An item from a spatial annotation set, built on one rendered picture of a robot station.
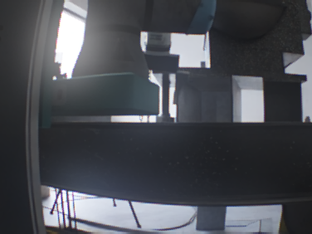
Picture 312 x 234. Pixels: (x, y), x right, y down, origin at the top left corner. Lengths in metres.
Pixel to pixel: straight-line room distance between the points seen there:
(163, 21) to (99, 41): 0.13
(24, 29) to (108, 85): 0.23
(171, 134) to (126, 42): 0.51
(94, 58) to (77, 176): 0.70
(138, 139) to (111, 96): 0.55
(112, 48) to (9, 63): 0.27
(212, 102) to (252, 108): 1.80
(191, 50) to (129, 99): 3.45
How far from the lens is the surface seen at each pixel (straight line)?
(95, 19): 0.60
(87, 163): 1.16
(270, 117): 1.78
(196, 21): 0.62
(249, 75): 1.40
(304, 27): 1.58
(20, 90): 0.35
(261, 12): 1.38
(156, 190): 1.06
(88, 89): 0.54
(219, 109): 1.96
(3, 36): 0.34
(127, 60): 0.57
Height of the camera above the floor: 0.63
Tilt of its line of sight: 2 degrees up
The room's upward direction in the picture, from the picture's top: 1 degrees clockwise
